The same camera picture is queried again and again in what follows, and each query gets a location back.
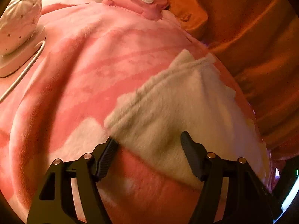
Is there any orange curtain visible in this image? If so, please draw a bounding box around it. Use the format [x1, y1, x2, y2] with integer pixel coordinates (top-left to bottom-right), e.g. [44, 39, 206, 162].
[169, 0, 298, 160]

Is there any pink fleece blanket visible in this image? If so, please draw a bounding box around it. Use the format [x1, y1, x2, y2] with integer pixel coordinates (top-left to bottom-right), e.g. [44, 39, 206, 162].
[1, 3, 254, 223]

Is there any pink hot water bag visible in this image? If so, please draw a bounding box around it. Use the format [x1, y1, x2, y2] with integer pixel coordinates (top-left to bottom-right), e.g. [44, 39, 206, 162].
[102, 0, 169, 21]

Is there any white sweater with black hearts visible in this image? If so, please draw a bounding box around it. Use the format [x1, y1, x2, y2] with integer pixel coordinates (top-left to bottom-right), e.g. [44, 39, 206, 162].
[104, 50, 272, 189]

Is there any white perforated lamp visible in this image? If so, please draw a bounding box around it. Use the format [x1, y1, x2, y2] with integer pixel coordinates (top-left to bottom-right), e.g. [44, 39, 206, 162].
[1, 0, 46, 77]

